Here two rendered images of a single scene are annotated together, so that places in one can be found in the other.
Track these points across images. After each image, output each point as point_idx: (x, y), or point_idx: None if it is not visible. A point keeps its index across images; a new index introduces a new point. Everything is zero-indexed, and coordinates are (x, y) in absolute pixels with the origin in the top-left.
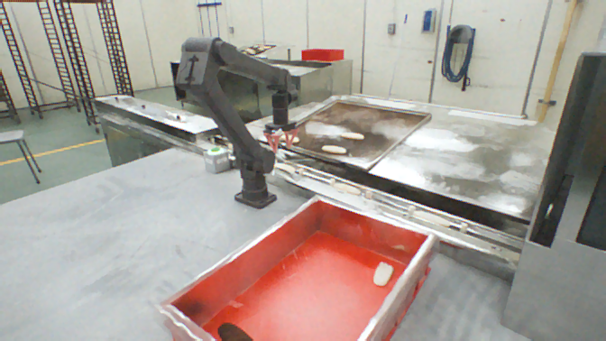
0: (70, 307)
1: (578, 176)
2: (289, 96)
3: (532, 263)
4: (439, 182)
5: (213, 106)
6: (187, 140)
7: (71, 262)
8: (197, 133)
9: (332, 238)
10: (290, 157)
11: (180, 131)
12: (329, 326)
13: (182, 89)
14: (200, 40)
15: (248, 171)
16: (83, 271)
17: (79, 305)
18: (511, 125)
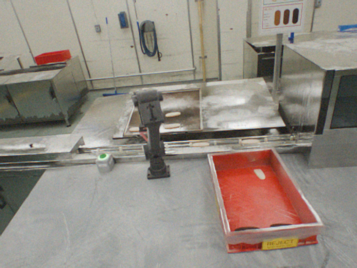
0: None
1: (329, 108)
2: None
3: (316, 142)
4: (239, 123)
5: (158, 129)
6: (59, 159)
7: (111, 265)
8: (70, 151)
9: (222, 171)
10: (140, 140)
11: (50, 155)
12: (268, 203)
13: (146, 126)
14: (148, 94)
15: (156, 159)
16: (127, 264)
17: None
18: (239, 84)
